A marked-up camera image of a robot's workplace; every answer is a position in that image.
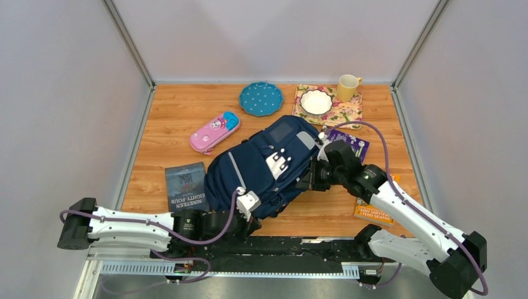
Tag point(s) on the yellow ceramic mug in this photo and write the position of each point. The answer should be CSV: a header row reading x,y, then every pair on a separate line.
x,y
347,86

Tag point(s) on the navy blue student backpack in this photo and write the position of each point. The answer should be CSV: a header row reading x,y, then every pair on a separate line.
x,y
269,163

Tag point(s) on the orange Treehouse book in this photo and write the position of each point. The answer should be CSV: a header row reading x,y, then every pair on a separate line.
x,y
371,213

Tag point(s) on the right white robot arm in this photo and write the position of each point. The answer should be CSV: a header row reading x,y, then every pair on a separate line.
x,y
452,259

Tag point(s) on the blue polka dot plate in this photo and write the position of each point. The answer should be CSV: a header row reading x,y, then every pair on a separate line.
x,y
261,99

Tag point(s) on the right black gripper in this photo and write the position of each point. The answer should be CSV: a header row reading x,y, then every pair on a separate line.
x,y
309,181

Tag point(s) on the white scalloped bowl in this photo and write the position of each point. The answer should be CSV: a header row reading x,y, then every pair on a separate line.
x,y
316,102

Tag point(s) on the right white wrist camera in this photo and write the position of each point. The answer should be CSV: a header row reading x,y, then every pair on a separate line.
x,y
323,142

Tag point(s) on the purple paperback book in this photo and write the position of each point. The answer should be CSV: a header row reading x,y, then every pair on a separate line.
x,y
359,146

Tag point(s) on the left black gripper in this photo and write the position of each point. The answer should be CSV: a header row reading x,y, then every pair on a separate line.
x,y
248,228

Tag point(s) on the floral rectangular tray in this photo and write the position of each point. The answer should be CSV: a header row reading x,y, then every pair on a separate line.
x,y
340,112

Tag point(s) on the dark blue 1984 book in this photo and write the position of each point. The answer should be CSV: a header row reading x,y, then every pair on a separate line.
x,y
185,187

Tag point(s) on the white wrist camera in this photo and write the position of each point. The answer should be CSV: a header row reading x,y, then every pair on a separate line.
x,y
323,142
246,202

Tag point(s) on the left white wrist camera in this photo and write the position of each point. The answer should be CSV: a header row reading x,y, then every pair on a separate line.
x,y
246,202

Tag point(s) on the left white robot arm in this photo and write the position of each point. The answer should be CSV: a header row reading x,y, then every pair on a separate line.
x,y
85,223

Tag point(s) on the pink cartoon pencil case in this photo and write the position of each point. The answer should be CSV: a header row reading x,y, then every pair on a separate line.
x,y
206,138

